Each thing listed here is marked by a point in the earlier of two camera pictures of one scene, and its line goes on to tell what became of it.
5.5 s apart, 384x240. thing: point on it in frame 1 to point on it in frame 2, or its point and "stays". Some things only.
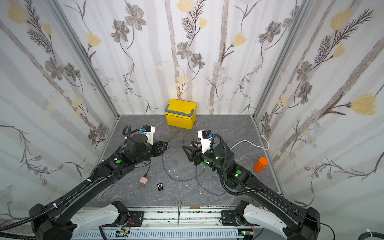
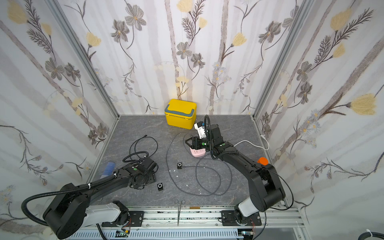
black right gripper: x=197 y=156 to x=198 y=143
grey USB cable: x=164 y=167 to x=189 y=166
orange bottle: x=260 y=164 stays
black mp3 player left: x=160 y=186 stays
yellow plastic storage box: x=181 y=113 stays
